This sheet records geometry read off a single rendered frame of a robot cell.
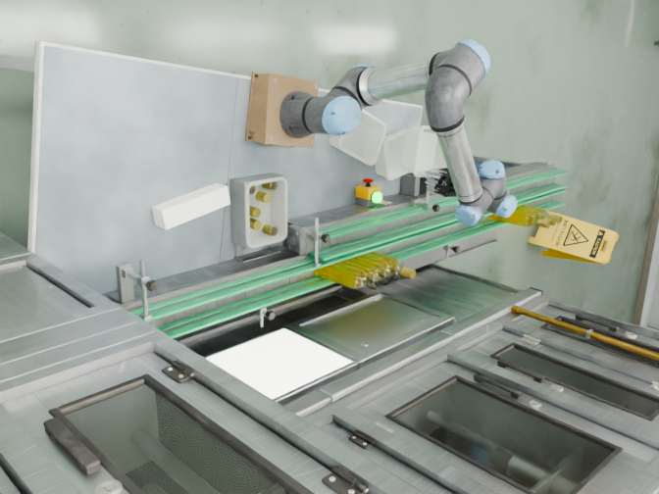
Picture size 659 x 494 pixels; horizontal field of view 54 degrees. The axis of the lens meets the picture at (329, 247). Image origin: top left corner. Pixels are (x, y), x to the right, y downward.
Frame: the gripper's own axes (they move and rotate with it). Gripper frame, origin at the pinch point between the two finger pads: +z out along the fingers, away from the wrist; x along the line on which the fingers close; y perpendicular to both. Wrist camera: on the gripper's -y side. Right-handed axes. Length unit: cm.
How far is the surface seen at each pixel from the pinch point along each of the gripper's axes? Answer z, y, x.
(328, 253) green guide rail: 13.2, 27.6, 33.2
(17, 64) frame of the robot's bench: 64, 117, -12
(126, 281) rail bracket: 19, 100, 38
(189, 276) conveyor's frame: 24, 76, 41
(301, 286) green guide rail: 12, 38, 44
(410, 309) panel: -12.8, 7.6, 45.5
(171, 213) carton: 26, 84, 21
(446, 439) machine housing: -66, 55, 49
